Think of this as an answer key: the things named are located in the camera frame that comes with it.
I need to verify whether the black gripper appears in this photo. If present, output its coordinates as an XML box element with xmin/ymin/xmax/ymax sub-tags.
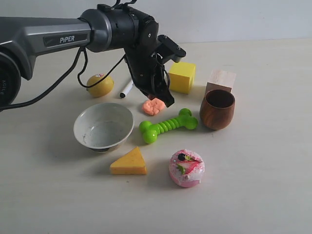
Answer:
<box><xmin>124</xmin><ymin>46</ymin><xmax>175</xmax><ymax>107</ymax></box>

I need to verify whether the white ceramic bowl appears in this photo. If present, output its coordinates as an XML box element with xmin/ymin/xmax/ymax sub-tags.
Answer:
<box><xmin>73</xmin><ymin>103</ymin><xmax>135</xmax><ymax>153</ymax></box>

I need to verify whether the orange putty lump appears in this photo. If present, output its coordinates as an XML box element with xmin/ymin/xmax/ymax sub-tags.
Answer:
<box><xmin>142</xmin><ymin>98</ymin><xmax>166</xmax><ymax>116</ymax></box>

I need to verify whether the yellow foam cube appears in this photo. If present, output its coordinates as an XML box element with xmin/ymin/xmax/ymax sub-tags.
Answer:
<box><xmin>169</xmin><ymin>62</ymin><xmax>196</xmax><ymax>94</ymax></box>

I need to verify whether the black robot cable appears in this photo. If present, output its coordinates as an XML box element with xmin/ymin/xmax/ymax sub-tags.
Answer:
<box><xmin>0</xmin><ymin>47</ymin><xmax>88</xmax><ymax>110</ymax></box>

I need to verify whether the pink toy cake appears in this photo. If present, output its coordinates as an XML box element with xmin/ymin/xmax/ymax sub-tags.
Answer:
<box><xmin>169</xmin><ymin>149</ymin><xmax>205</xmax><ymax>188</ymax></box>

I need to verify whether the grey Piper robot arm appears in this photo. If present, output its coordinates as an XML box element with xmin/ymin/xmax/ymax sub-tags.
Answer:
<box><xmin>0</xmin><ymin>1</ymin><xmax>175</xmax><ymax>110</ymax></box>

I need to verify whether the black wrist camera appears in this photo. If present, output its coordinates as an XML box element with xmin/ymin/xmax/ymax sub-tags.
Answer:
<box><xmin>155</xmin><ymin>35</ymin><xmax>186</xmax><ymax>64</ymax></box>

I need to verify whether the green bone dog toy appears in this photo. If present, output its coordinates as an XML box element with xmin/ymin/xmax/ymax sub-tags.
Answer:
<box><xmin>139</xmin><ymin>108</ymin><xmax>198</xmax><ymax>144</ymax></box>

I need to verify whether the yellow lemon with sticker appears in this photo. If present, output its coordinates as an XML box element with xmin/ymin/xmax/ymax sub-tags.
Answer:
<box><xmin>87</xmin><ymin>74</ymin><xmax>114</xmax><ymax>98</ymax></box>

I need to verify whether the black and white marker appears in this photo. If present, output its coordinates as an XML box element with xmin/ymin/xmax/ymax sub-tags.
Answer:
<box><xmin>119</xmin><ymin>79</ymin><xmax>134</xmax><ymax>98</ymax></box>

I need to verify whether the yellow cheese wedge sponge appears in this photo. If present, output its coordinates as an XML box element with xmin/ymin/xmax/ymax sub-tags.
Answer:
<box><xmin>110</xmin><ymin>147</ymin><xmax>147</xmax><ymax>175</ymax></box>

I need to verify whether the light wooden block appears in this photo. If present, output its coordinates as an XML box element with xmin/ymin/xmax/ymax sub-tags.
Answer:
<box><xmin>205</xmin><ymin>69</ymin><xmax>236</xmax><ymax>93</ymax></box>

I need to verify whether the dark wooden cup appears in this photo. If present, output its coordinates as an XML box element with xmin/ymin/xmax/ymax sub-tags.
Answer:
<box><xmin>199</xmin><ymin>89</ymin><xmax>235</xmax><ymax>130</ymax></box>

